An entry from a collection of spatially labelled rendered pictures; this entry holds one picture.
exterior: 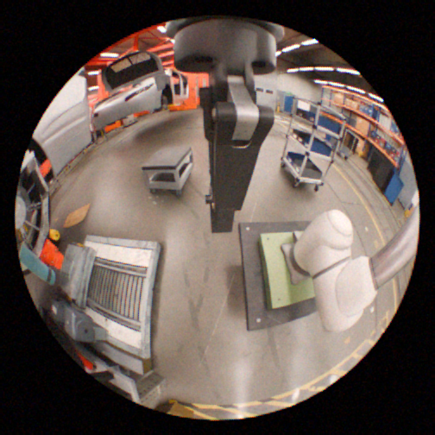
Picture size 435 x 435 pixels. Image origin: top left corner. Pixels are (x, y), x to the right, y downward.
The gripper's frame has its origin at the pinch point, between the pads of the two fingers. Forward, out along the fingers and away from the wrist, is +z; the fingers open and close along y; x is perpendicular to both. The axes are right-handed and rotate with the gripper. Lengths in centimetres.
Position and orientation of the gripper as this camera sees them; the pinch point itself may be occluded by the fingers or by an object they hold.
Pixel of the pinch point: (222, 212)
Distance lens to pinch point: 18.2
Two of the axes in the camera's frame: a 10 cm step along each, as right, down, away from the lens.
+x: -10.0, 0.8, -0.6
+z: 0.0, 6.4, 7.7
